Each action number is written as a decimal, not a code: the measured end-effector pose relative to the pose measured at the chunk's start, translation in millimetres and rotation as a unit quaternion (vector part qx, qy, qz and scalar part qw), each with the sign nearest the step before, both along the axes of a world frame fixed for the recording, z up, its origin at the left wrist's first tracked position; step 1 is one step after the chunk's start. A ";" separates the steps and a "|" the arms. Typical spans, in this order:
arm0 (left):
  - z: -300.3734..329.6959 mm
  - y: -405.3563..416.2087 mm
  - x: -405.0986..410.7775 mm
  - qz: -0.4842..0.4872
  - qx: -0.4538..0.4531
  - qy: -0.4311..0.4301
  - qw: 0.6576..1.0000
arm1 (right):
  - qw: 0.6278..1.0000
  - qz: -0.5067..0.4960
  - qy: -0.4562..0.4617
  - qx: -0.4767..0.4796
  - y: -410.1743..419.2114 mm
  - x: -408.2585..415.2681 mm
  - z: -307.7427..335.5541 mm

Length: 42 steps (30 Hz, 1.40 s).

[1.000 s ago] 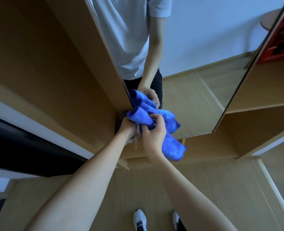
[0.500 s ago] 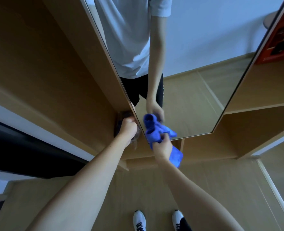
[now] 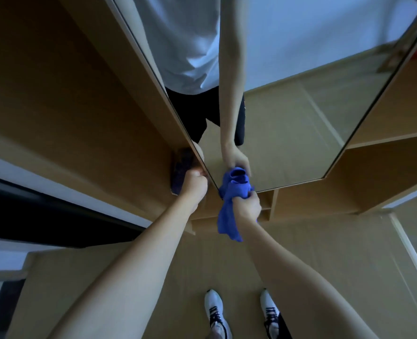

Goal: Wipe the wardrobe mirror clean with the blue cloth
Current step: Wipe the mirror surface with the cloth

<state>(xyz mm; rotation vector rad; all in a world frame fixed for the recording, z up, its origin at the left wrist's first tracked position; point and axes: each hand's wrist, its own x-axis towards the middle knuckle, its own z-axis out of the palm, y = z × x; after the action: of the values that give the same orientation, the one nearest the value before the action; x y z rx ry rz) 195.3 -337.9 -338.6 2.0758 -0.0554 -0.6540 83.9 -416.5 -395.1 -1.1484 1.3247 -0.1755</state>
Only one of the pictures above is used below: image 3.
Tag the person's right hand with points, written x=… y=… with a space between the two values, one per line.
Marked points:
x=247 y=208

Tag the person's left hand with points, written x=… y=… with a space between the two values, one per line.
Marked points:
x=194 y=187

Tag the blue microfibre cloth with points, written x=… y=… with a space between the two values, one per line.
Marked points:
x=227 y=215

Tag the tall mirror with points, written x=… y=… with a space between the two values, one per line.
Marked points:
x=300 y=120

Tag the light wooden wardrobe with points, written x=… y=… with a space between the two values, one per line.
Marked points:
x=53 y=84

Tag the person's left forearm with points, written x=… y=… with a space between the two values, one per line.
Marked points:
x=123 y=275

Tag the person's right forearm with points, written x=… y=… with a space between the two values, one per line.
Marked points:
x=300 y=289

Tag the clear bag of slippers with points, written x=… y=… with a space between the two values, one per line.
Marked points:
x=180 y=169

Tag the white sneaker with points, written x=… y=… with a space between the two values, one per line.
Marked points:
x=269 y=310
x=213 y=307

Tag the black shorts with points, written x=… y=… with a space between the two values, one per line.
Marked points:
x=284 y=330

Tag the black framed glass door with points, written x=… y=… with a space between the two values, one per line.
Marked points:
x=35 y=218

